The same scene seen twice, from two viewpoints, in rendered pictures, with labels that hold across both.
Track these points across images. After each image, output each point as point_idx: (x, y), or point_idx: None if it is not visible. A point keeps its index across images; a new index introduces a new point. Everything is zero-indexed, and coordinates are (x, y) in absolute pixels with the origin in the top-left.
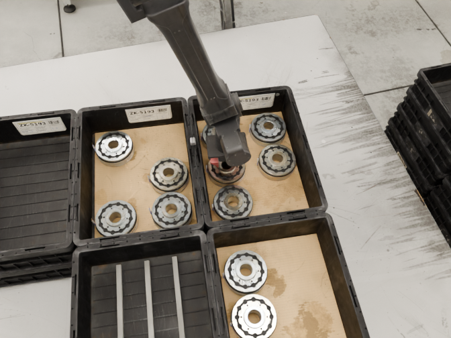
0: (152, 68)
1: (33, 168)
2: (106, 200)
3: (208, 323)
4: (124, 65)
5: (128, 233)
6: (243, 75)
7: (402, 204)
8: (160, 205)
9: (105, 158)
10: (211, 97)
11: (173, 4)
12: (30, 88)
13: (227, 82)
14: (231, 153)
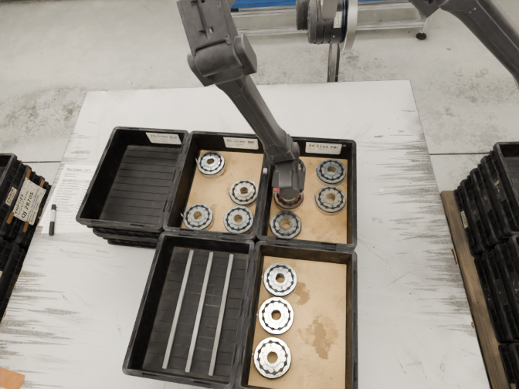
0: None
1: (154, 167)
2: (196, 201)
3: None
4: None
5: (204, 228)
6: (330, 123)
7: (435, 258)
8: (231, 214)
9: (202, 170)
10: (270, 143)
11: (233, 77)
12: (169, 107)
13: (315, 126)
14: (283, 188)
